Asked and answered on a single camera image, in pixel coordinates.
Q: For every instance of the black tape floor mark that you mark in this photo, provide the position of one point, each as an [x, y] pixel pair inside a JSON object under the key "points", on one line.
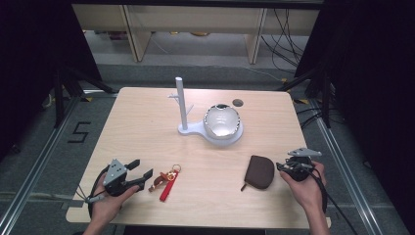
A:
{"points": [[79, 132]]}

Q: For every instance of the dark round table grommet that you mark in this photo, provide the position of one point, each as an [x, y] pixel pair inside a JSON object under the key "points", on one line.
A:
{"points": [[238, 103]]}

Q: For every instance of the black tripod stand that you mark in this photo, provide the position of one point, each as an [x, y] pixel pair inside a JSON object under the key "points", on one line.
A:
{"points": [[325, 98], [59, 98]]}

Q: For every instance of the black curtain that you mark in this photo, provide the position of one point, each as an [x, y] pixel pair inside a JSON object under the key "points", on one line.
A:
{"points": [[372, 81], [29, 65]]}

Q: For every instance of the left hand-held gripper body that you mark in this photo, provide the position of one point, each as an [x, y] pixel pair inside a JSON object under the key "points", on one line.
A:
{"points": [[115, 178]]}

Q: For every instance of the light wooden desk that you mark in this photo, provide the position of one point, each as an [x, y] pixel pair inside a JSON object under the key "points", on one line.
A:
{"points": [[195, 18]]}

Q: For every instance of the yellow black floor tape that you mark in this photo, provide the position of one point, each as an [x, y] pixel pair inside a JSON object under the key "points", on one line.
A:
{"points": [[300, 101], [86, 99]]}

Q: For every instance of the brown zip pouch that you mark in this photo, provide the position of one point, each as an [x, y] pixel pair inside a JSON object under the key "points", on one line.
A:
{"points": [[259, 172]]}

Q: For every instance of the aluminium floor rail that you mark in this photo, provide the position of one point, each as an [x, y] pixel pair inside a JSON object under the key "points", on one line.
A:
{"points": [[345, 169], [39, 163]]}

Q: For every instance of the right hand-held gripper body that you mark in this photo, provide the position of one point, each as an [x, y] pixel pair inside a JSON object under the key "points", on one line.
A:
{"points": [[299, 166]]}

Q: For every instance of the white stand with pegs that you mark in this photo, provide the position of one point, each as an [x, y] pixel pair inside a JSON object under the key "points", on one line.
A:
{"points": [[182, 107]]}

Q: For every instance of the silver bowl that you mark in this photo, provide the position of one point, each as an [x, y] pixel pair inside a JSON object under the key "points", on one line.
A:
{"points": [[221, 121]]}

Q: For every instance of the person's right hand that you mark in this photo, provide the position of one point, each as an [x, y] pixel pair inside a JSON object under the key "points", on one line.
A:
{"points": [[306, 191]]}

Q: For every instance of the person's left hand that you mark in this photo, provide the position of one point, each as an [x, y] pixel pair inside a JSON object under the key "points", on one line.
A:
{"points": [[107, 204]]}

